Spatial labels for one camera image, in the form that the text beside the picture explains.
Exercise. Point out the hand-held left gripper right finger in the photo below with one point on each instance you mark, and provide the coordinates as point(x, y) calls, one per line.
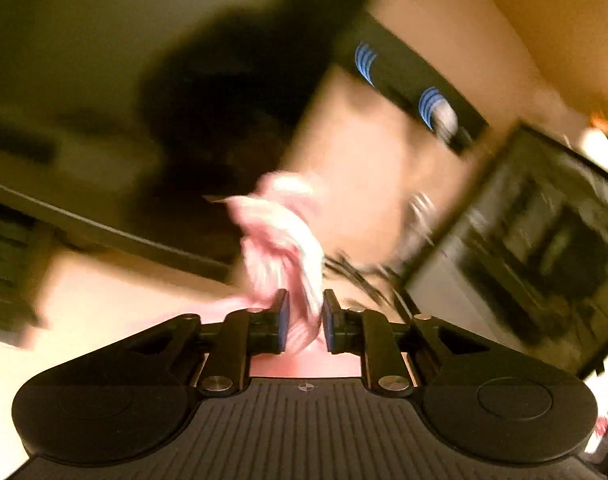
point(329, 320)

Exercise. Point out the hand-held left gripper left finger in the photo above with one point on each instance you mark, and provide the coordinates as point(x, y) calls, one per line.
point(283, 320)

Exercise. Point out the pink ribbed sweater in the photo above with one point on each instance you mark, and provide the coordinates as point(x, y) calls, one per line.
point(279, 240)

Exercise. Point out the black-framed monitor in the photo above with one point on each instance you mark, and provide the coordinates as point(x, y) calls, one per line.
point(534, 240)

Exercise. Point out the black device with blue lights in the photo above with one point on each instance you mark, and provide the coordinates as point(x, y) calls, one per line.
point(399, 75)

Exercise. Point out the black keyboard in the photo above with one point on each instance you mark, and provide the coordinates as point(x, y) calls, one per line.
point(8, 270)

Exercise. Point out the black computer monitor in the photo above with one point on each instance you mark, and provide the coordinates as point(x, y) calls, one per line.
point(58, 60)

